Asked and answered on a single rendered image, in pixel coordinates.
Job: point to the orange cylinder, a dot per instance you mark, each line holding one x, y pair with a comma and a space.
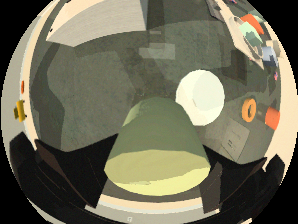
253, 22
272, 118

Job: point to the orange ring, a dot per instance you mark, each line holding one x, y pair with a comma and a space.
245, 108

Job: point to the cream balance beam with square pans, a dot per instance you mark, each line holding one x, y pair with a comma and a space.
219, 11

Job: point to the cream-white round dish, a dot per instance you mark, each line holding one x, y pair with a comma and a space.
201, 94

